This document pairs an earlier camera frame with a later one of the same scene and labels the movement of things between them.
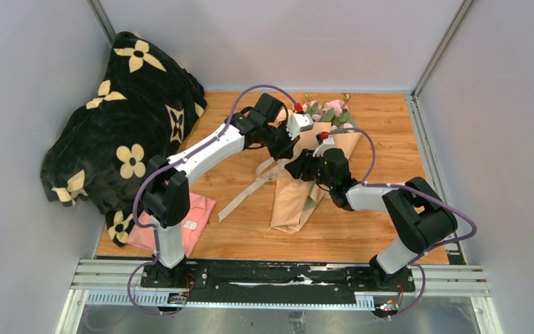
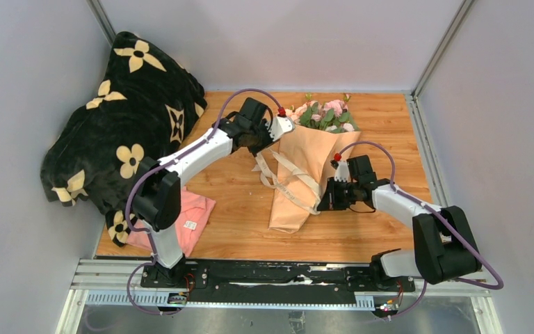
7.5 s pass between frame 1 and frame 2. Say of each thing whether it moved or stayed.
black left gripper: moved
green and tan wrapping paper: stayed
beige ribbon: moved
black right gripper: moved
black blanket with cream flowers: stayed
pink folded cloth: stayed
